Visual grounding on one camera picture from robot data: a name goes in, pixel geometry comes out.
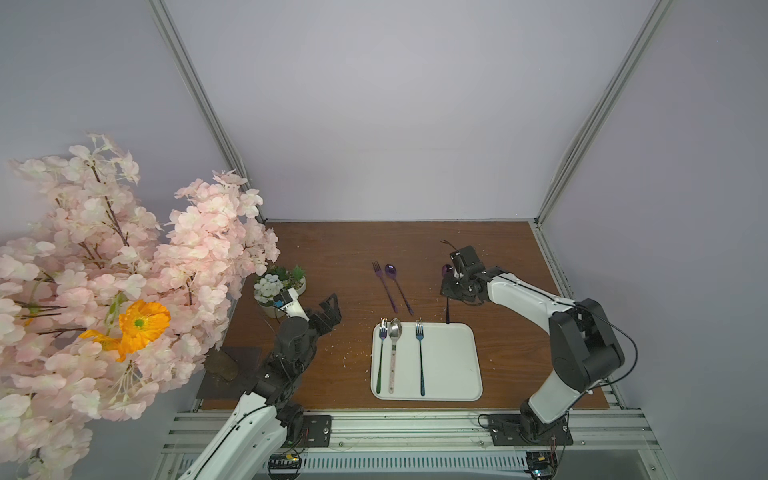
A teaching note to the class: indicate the silver spoon pink handle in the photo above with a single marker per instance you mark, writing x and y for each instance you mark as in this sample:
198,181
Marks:
395,333

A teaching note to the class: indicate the left corner aluminium post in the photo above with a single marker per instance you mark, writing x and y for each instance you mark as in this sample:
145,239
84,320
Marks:
171,36

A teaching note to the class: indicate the pink blossom artificial tree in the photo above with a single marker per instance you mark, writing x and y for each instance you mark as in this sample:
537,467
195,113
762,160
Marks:
95,253

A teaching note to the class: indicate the right corner aluminium post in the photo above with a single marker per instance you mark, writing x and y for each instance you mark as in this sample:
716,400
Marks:
591,126

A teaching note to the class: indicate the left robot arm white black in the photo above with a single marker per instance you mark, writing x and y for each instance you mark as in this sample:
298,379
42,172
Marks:
266,417

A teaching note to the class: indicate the green handled iridescent fork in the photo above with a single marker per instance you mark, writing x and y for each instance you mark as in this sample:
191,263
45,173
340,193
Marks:
382,333

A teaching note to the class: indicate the white plastic tray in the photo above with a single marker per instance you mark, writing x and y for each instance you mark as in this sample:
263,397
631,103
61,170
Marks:
451,365

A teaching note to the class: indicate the purple fork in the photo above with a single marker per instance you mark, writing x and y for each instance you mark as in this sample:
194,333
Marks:
381,276

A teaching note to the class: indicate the left controller board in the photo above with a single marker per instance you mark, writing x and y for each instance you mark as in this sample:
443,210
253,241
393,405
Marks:
284,467

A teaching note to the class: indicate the blue fork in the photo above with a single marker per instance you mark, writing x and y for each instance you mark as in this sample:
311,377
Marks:
419,334

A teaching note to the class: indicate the corner aluminium post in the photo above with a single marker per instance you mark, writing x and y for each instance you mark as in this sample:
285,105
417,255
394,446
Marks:
171,36
591,126

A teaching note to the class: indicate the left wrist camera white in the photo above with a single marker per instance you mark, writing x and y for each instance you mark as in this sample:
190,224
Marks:
287,302

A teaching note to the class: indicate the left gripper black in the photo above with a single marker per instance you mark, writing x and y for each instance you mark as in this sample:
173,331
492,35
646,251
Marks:
321,318

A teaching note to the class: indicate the right controller board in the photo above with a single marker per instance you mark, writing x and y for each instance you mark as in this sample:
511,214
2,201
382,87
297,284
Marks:
541,465

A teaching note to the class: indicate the aluminium front rail frame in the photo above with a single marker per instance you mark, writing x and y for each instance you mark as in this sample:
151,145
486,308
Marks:
614,443

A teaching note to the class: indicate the white flower beige pot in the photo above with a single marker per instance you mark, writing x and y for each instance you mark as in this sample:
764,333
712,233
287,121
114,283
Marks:
265,289

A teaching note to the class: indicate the purple spoon long handle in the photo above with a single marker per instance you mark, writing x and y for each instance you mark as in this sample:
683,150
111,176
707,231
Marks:
391,273

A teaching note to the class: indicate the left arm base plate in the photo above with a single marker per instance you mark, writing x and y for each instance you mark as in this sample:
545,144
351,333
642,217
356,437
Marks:
309,431

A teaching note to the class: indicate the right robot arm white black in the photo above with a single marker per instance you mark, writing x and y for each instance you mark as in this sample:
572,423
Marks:
583,344

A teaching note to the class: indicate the orange artificial poppy flower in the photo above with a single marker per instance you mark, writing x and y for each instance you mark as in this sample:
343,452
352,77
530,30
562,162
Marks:
140,325

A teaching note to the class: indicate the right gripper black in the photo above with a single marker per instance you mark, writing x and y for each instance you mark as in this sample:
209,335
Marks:
455,285

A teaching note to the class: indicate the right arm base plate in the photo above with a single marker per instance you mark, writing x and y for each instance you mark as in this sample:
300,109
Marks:
510,429

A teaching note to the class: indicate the controller board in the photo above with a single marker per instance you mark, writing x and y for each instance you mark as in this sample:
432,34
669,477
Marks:
284,467
541,465

